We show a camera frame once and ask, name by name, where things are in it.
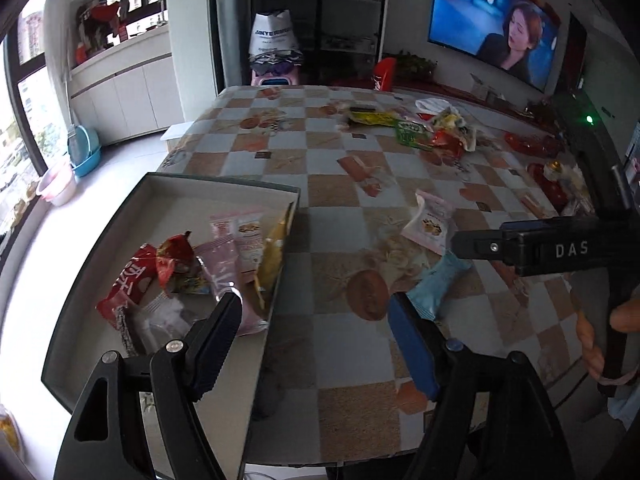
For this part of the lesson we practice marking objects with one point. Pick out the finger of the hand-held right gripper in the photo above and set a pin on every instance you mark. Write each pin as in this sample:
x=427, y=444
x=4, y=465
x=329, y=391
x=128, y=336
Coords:
x=475, y=246

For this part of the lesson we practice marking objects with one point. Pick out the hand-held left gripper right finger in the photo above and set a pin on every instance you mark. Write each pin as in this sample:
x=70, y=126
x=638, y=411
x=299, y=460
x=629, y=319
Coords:
x=407, y=340

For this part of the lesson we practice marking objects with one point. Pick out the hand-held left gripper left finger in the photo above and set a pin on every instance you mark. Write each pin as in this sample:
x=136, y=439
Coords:
x=220, y=340

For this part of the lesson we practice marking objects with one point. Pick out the pink white biscuit packet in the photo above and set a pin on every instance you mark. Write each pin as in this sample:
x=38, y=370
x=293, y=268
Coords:
x=430, y=222
x=247, y=237

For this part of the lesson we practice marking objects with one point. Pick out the light blue snack packet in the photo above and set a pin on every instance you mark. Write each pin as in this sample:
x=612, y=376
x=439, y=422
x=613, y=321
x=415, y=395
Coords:
x=435, y=285

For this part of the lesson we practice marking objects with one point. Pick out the small colourful snack packet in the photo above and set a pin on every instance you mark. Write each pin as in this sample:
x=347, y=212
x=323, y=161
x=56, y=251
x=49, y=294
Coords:
x=192, y=286

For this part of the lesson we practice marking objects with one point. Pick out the clear plastic snack packet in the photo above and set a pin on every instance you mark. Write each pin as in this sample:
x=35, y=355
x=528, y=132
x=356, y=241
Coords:
x=160, y=317

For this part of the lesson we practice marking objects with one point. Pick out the plain pink snack packet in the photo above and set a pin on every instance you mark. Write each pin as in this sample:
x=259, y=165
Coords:
x=220, y=267

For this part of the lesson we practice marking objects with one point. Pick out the dark red crinkled packet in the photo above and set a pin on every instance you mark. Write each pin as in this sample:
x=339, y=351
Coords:
x=172, y=257

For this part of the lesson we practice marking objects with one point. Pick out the gold snack packet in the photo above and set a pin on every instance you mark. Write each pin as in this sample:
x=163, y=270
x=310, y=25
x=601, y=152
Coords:
x=274, y=255

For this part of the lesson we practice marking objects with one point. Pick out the red packet white print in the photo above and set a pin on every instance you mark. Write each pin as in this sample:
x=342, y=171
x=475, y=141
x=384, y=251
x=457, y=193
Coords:
x=125, y=285

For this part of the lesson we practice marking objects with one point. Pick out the grey cardboard box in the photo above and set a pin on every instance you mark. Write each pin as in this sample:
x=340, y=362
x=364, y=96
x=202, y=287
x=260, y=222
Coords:
x=165, y=200

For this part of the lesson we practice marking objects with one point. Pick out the person's right hand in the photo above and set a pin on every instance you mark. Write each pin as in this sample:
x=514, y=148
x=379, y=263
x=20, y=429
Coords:
x=590, y=345

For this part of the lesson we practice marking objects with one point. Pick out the red tray of sweets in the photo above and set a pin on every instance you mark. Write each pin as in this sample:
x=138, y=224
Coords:
x=565, y=185

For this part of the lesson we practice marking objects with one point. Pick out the glass jar gold lid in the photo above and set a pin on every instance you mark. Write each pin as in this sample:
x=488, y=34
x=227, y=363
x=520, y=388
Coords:
x=556, y=170

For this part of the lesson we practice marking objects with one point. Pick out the red foil snack packet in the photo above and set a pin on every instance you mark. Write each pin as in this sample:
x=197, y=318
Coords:
x=446, y=146

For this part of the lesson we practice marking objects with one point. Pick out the red gift boxes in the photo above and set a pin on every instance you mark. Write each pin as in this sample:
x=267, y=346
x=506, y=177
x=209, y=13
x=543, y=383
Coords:
x=527, y=142

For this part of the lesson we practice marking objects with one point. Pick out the white cracker bag blue label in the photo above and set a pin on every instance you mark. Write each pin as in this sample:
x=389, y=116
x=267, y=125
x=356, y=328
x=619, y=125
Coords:
x=457, y=127

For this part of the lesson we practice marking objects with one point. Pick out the green snack packet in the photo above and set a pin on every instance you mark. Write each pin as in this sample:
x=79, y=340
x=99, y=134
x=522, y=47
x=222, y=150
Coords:
x=412, y=135

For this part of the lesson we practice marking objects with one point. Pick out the small white carton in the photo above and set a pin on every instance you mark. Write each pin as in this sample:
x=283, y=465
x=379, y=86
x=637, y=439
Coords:
x=481, y=86

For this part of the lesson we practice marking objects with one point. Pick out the yellow snack packet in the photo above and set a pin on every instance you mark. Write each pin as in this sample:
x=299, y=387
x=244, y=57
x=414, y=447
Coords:
x=372, y=119

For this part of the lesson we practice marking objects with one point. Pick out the printed checkered tablecloth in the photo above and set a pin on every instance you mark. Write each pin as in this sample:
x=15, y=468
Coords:
x=325, y=160

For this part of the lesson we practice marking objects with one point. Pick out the black remote control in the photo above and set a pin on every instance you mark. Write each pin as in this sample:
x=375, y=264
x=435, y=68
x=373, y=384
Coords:
x=362, y=108

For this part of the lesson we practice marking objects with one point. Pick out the green potted plant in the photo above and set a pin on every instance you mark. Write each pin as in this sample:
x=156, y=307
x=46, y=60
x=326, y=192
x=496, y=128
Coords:
x=412, y=64

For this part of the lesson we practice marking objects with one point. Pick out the red chair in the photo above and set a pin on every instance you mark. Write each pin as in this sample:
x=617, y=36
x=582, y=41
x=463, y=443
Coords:
x=385, y=74

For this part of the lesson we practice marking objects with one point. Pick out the pink plastic basin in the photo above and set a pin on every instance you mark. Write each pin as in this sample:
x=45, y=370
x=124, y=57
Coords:
x=56, y=186

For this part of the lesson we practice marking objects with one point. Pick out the blue plastic basin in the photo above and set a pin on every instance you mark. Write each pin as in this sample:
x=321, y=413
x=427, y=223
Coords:
x=85, y=152

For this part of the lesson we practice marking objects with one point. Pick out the pink stool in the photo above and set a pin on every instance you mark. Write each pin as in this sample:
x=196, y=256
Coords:
x=276, y=79

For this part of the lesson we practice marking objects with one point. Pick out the white low cabinet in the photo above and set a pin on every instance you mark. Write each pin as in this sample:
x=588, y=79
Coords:
x=125, y=95

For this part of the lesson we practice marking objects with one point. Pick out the pile of clothes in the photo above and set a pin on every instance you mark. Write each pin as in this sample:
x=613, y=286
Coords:
x=277, y=58

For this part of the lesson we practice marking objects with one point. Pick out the glass door cabinet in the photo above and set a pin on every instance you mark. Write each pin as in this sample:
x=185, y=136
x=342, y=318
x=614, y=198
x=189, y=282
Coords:
x=320, y=10

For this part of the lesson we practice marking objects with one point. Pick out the white shopping bag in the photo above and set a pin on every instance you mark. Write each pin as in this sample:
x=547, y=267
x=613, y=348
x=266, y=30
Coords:
x=272, y=30

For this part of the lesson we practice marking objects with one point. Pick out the hanging red clothes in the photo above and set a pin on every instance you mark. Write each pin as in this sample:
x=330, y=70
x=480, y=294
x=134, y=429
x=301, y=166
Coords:
x=100, y=20

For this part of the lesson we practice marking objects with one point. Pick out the wall television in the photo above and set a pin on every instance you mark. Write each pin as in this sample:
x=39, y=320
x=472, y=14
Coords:
x=492, y=25

